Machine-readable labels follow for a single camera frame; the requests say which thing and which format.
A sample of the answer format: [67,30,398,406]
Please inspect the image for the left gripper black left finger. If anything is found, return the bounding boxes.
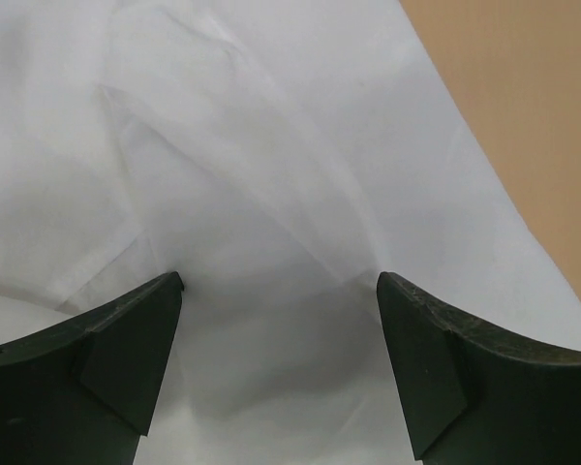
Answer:
[0,272,182,465]

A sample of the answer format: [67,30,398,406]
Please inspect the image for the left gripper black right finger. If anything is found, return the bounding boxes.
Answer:
[377,272,581,465]

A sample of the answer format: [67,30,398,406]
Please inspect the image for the white long sleeve shirt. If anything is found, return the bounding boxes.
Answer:
[0,1,581,464]

